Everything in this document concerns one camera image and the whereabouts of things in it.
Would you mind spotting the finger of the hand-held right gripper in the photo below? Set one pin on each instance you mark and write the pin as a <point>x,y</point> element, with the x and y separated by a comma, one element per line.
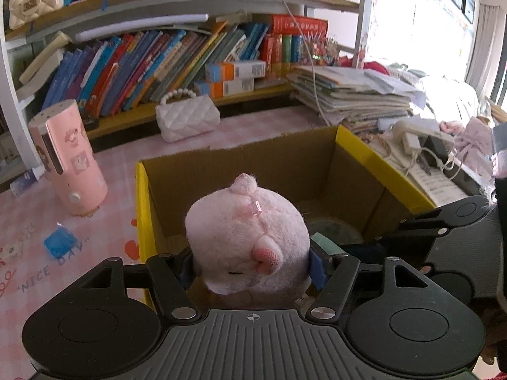
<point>368,251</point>
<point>443,217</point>

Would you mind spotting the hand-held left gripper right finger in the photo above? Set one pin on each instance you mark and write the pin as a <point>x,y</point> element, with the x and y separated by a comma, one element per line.
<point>319,269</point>

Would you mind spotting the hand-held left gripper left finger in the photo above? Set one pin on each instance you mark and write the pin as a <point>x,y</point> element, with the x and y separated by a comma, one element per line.
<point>184,271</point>

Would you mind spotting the pink plush pig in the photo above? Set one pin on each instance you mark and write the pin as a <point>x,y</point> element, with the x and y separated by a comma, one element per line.
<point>237,237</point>

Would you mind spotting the yellow cardboard box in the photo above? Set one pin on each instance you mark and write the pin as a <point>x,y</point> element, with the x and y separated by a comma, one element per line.
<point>277,166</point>

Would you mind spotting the open notebook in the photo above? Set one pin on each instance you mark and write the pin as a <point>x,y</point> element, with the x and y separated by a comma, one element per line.
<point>435,184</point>

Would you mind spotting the grey round container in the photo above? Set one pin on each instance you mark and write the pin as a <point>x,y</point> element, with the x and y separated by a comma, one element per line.
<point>336,227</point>

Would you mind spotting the black power adapter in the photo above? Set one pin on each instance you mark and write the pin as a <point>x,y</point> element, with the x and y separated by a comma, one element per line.
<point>435,148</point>

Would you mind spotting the pink doll dress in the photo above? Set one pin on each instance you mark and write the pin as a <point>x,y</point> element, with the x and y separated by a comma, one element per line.
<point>473,146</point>

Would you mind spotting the white charger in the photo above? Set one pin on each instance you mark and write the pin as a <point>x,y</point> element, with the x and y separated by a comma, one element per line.
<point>412,134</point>

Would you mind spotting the pink checked tablecloth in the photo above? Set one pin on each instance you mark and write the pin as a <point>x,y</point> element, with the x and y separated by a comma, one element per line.
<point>111,190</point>

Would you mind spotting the white bedding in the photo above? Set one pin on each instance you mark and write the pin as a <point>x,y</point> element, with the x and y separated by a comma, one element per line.
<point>447,95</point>

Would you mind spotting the small blue packet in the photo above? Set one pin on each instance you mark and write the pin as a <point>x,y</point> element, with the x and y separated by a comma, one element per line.
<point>59,241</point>

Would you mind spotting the stack of papers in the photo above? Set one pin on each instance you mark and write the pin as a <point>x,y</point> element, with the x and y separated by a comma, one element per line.
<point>356,95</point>

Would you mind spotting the white quilted purse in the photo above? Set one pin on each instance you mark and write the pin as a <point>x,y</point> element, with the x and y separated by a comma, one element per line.
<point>186,118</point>

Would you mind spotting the pink cylindrical humidifier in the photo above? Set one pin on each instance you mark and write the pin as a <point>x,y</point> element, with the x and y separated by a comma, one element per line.
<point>67,158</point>

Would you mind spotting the grey curtain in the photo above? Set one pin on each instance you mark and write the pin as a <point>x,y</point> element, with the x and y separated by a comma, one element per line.
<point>485,47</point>

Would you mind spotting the small orange white box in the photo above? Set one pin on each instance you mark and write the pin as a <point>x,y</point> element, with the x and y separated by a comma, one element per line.
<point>225,88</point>

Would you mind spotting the row of blue leaning books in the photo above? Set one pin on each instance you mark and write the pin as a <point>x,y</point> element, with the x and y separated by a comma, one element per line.
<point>138,71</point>

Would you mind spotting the colourful tinsel decoration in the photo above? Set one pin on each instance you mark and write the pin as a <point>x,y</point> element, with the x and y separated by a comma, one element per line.
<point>320,49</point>

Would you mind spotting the large orange white box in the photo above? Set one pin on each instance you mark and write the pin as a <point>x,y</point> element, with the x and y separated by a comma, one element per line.
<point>237,70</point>

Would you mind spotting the set of small upright books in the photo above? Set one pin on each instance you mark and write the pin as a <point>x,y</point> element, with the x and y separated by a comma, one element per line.
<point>281,53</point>

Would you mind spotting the red flat box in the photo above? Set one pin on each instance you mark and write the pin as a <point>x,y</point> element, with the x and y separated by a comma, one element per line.
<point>299,25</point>

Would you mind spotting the white paper roll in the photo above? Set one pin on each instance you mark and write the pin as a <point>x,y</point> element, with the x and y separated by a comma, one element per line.
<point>142,27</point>

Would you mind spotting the cream hardcover book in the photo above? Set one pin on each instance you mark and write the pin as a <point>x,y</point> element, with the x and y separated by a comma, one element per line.
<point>43,57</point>

